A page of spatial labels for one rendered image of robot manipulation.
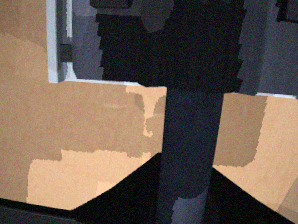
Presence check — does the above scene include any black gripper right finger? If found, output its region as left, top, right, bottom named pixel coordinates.
left=202, top=167, right=294, bottom=224

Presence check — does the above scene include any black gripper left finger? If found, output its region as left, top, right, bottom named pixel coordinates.
left=0, top=152, right=161, bottom=224

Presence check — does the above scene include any dark blue-grey cylindrical shaft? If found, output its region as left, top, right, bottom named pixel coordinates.
left=156, top=87, right=223, bottom=224

